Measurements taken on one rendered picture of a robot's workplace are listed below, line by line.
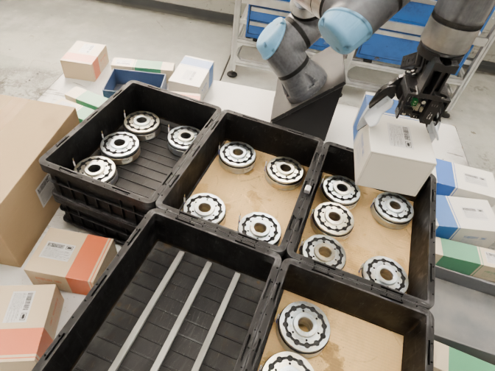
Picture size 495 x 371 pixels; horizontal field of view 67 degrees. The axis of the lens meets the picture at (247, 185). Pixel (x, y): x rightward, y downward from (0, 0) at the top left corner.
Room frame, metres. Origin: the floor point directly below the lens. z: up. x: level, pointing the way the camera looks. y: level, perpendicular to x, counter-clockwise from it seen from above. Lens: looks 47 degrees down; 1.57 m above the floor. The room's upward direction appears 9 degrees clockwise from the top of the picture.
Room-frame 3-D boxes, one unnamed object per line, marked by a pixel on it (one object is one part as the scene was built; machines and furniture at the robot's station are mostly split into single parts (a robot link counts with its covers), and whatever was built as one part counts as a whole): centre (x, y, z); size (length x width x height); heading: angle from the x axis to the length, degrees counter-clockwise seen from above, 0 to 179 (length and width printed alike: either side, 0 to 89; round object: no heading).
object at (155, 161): (0.73, 0.29, 0.87); 0.40 x 0.30 x 0.11; 166
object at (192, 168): (0.66, 0.00, 0.87); 0.40 x 0.30 x 0.11; 166
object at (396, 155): (0.63, -0.28, 1.10); 0.20 x 0.12 x 0.09; 177
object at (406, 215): (0.67, -0.39, 0.86); 0.10 x 0.10 x 0.01
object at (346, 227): (0.60, -0.22, 0.86); 0.10 x 0.10 x 0.01
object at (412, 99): (0.60, -0.27, 1.25); 0.09 x 0.08 x 0.12; 177
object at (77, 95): (1.04, 0.56, 0.73); 0.24 x 0.06 x 0.06; 72
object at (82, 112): (0.97, 0.57, 0.73); 0.24 x 0.06 x 0.06; 74
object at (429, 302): (0.58, -0.29, 0.92); 0.40 x 0.30 x 0.02; 166
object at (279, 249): (0.66, 0.00, 0.92); 0.40 x 0.30 x 0.02; 166
